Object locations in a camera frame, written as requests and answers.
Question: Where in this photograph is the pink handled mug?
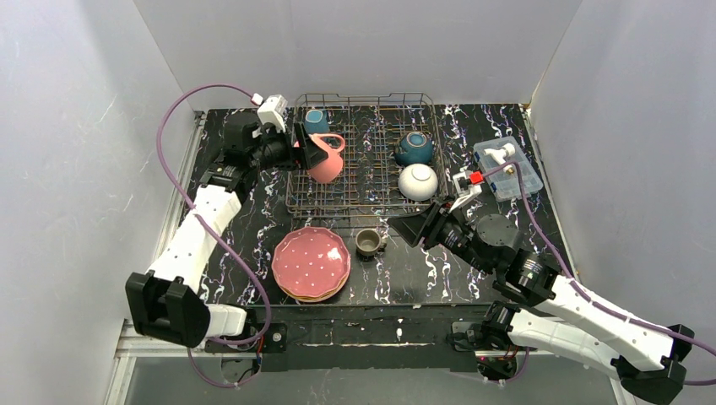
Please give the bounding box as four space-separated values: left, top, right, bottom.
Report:
306 133 345 184

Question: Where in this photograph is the blue handled mug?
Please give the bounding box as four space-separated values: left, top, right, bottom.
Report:
303 109 330 134

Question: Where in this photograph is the small grey cup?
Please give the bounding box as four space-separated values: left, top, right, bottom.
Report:
355 229 387 257

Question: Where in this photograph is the white bowl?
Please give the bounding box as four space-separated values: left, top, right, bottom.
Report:
398 164 438 202

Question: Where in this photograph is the teal bowl beige inside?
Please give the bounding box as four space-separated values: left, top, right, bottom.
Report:
393 131 434 166

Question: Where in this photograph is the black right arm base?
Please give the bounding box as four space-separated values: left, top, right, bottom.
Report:
445 301 530 385

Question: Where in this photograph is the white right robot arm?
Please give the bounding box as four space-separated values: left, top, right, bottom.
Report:
388 203 694 404

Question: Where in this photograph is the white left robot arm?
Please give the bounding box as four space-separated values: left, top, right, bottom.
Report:
125 121 329 348

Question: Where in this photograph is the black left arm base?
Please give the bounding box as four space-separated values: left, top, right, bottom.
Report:
203 305 288 387

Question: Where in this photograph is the clear plastic parts box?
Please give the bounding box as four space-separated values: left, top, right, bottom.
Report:
473 136 544 202

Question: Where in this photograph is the white pipe fitting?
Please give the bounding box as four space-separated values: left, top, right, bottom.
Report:
484 143 516 169

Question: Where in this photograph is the pink polka dot plate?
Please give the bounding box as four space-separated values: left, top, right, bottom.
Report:
271 226 351 286

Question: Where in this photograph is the pink bottom plate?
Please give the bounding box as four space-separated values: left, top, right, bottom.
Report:
281 278 348 303

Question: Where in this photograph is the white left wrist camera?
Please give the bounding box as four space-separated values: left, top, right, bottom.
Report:
251 93 288 133

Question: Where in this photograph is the grey wire dish rack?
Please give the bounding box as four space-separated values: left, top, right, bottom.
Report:
285 92 448 218

